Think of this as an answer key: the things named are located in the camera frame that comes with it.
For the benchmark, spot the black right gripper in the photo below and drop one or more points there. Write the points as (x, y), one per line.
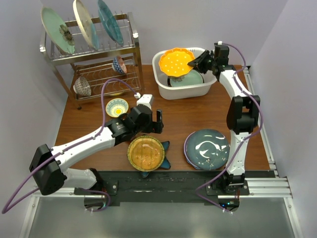
(195, 63)

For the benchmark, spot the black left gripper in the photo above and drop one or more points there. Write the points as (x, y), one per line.
(155, 127)

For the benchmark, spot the mint green flower plate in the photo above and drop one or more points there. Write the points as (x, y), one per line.
(190, 80)

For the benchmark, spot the orange dotted scalloped plate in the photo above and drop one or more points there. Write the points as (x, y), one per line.
(174, 62)

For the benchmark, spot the black striped rim plate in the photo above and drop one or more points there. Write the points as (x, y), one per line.
(169, 80)

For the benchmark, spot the dark blue bottom plate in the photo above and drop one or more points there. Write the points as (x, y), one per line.
(206, 149)

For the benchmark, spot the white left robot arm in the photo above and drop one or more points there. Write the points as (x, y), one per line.
(51, 168)

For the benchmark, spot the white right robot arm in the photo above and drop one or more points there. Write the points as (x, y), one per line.
(242, 118)

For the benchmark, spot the white plastic bin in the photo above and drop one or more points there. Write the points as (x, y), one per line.
(192, 84)

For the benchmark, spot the orange woven pattern plate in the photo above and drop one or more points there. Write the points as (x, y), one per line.
(145, 153)

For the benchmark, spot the dark blue star plate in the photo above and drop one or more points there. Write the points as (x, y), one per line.
(166, 165)

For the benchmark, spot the yellow blue patterned saucer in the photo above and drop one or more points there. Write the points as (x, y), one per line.
(116, 107)

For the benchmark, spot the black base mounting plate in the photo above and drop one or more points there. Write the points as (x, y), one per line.
(169, 186)

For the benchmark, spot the stainless steel dish rack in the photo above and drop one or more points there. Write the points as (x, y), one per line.
(96, 65)

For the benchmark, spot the blue white patterned bowl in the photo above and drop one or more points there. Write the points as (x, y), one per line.
(118, 65)

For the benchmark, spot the grey patterned bowl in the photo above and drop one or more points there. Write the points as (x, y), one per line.
(81, 87)

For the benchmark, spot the teal plate on rack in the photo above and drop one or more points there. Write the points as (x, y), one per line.
(109, 23)

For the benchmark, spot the cream plate on rack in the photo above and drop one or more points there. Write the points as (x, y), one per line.
(85, 24)

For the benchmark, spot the mint flower plate on rack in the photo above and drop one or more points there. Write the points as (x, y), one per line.
(57, 30)

